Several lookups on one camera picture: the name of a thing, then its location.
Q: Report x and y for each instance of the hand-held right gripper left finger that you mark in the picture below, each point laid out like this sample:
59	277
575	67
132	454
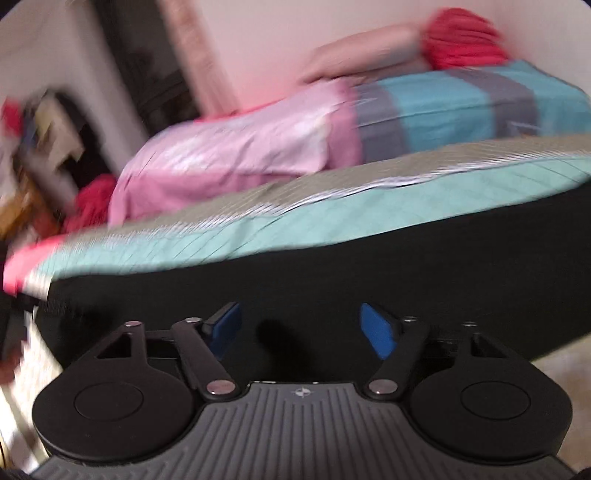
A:
226	323

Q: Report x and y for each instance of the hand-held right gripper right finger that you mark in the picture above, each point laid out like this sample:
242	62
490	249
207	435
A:
376	332

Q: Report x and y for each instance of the black pants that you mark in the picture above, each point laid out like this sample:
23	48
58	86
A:
323	277

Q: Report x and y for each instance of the pink blanket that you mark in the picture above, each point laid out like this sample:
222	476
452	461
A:
23	267

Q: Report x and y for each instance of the beige teal patterned bed sheet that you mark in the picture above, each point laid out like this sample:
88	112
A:
277	221

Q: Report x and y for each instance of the stack of red cloths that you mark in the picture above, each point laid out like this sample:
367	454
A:
461	41
92	203

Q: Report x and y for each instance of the pink floral sheet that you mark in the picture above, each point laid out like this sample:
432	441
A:
231	147

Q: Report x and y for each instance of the hanging clothes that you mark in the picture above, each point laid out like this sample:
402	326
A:
87	138

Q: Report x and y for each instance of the blue grey striped sheet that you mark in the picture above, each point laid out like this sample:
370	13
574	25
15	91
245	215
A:
438	106

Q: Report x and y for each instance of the dark window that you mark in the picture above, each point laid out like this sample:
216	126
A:
147	69

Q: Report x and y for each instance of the pink curtain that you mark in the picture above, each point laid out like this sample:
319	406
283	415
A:
198	55

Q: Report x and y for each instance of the pink pillow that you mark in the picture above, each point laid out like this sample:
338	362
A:
360	50

